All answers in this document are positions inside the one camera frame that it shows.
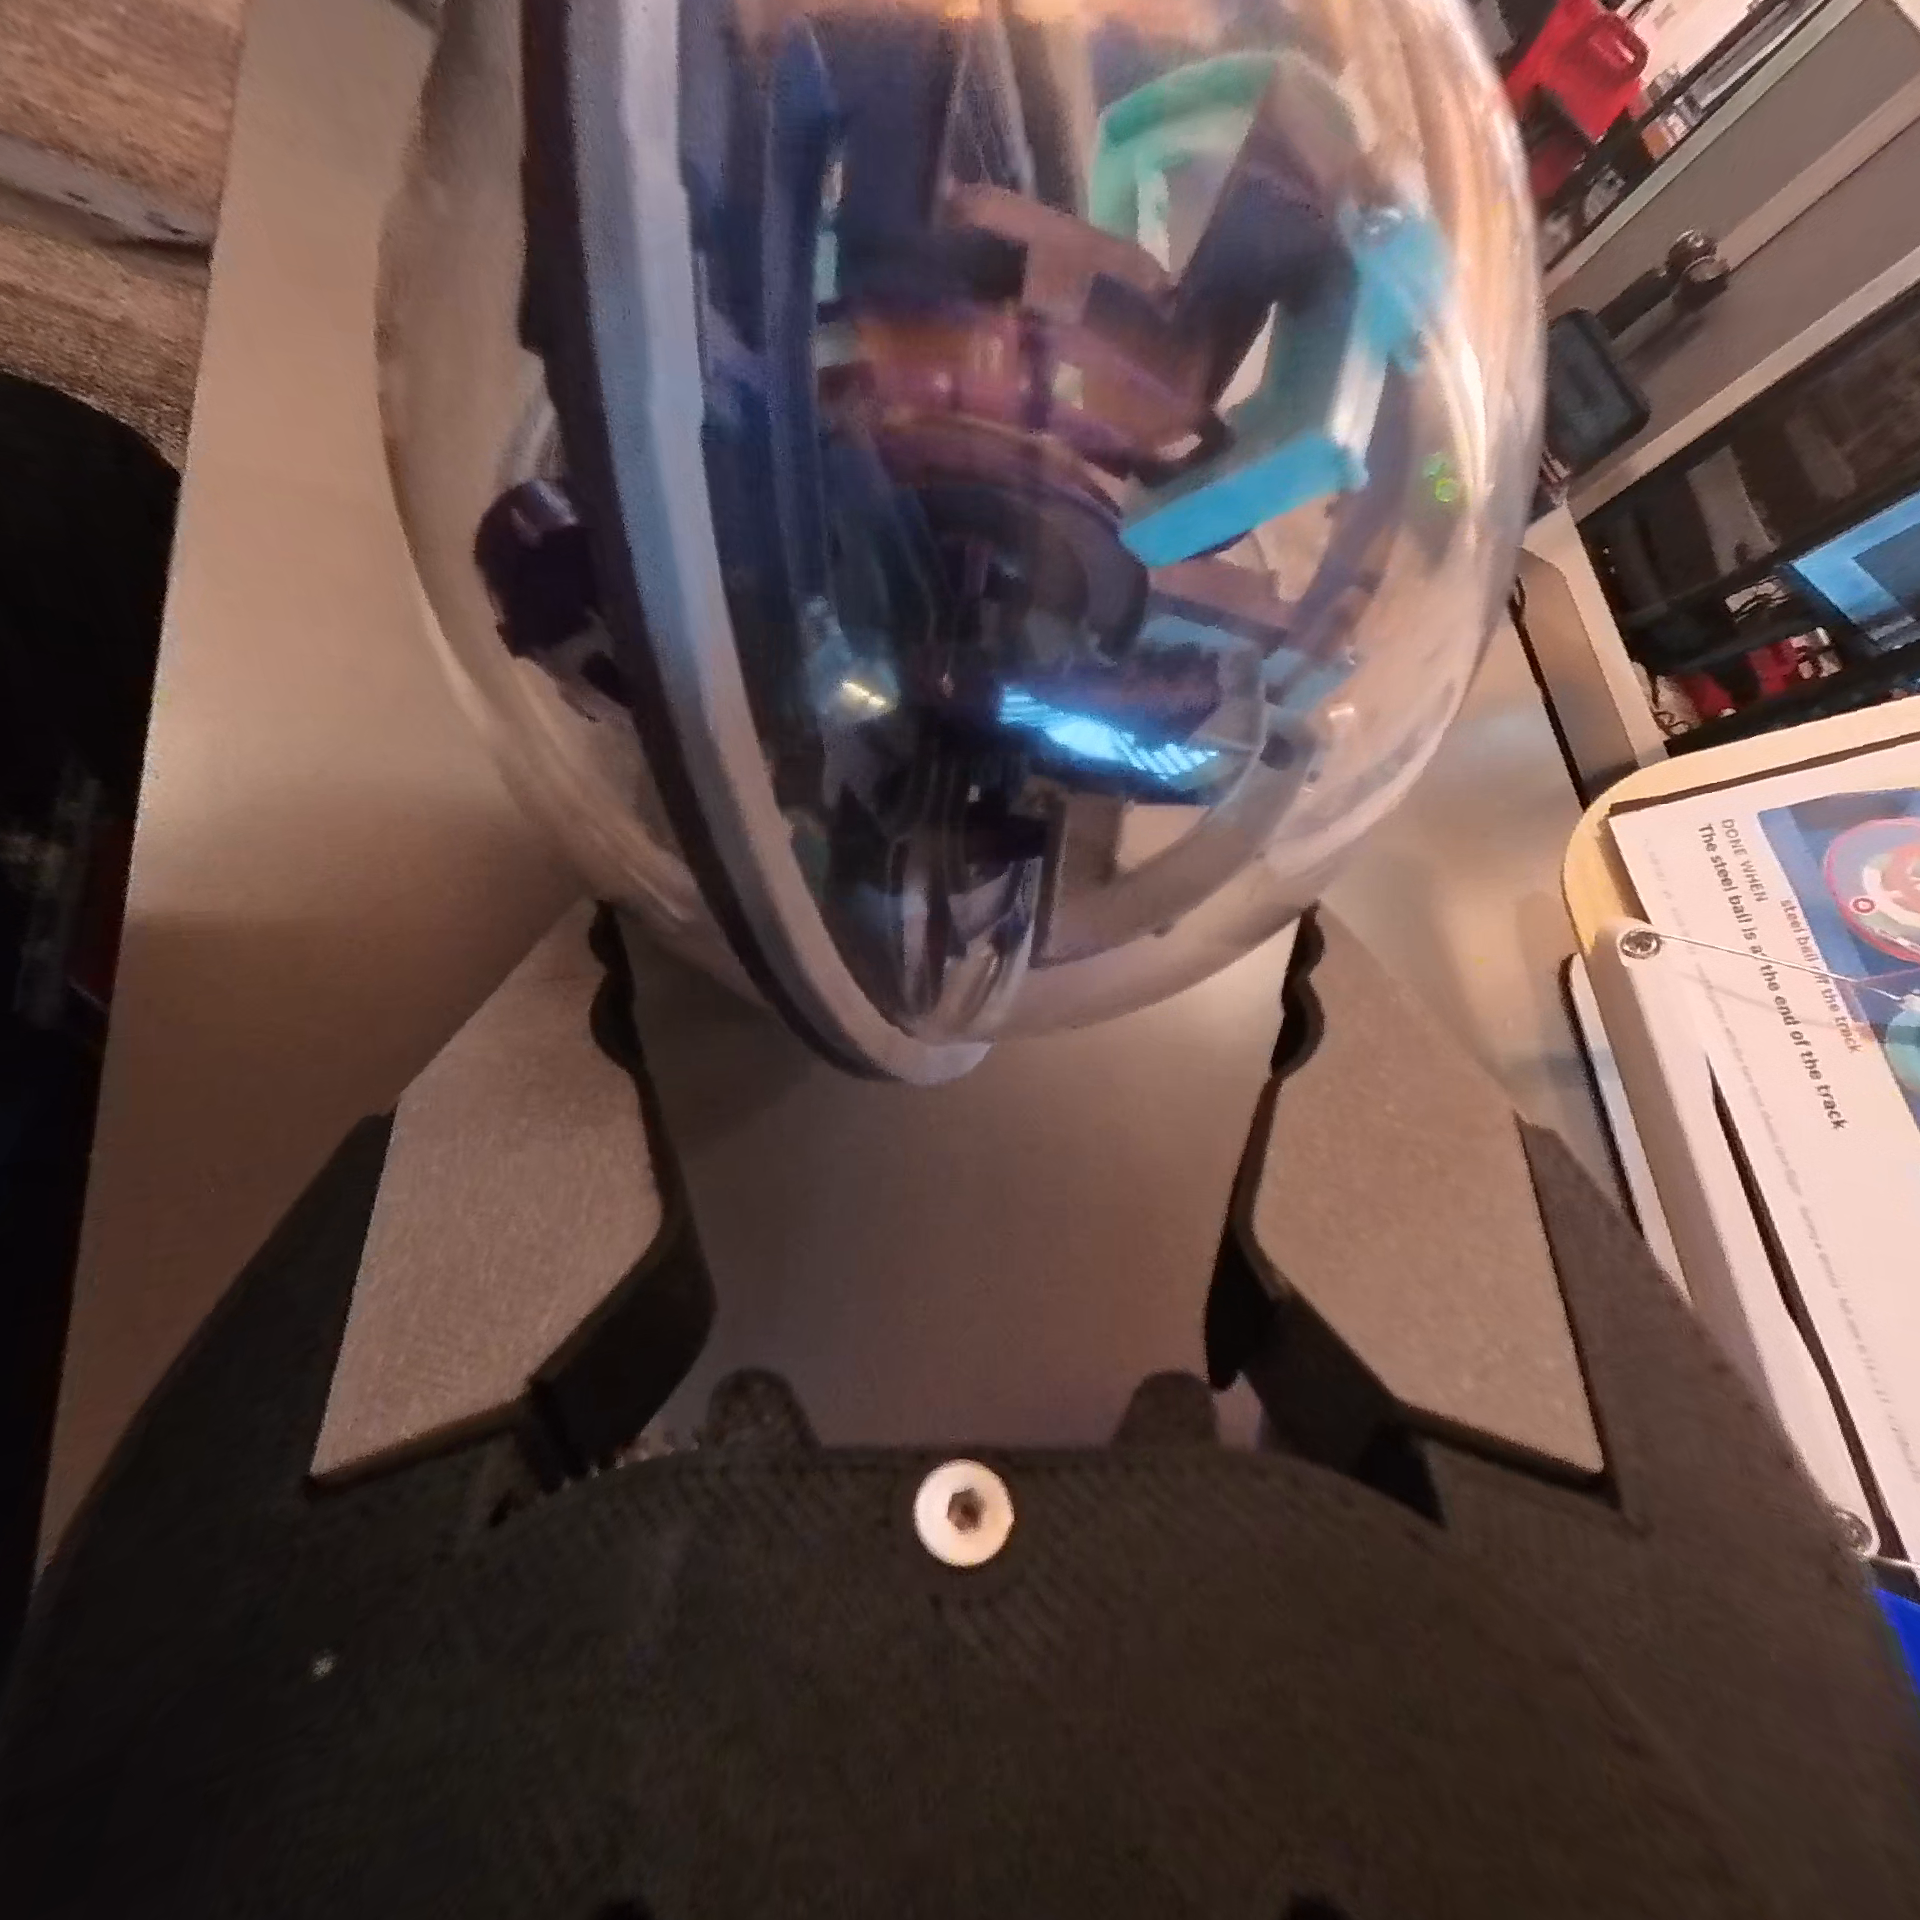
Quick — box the clear plastic maze ball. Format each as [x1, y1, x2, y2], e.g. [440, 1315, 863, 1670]
[376, 0, 1548, 1082]

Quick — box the black box device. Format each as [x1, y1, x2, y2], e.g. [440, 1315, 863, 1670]
[1545, 312, 1653, 490]

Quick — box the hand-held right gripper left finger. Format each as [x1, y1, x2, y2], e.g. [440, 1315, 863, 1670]
[308, 899, 718, 1481]

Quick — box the red tool case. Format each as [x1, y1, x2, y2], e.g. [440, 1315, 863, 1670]
[1500, 0, 1655, 171]

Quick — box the printed instruction sheet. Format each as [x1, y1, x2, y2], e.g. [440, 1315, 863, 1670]
[1606, 736, 1920, 1521]

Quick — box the computer monitor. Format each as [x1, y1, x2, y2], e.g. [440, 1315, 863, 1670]
[1777, 485, 1920, 667]

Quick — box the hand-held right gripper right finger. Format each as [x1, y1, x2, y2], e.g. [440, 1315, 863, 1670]
[1205, 906, 1609, 1489]

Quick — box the white sheet holder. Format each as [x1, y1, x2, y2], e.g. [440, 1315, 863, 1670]
[1569, 914, 1881, 1560]

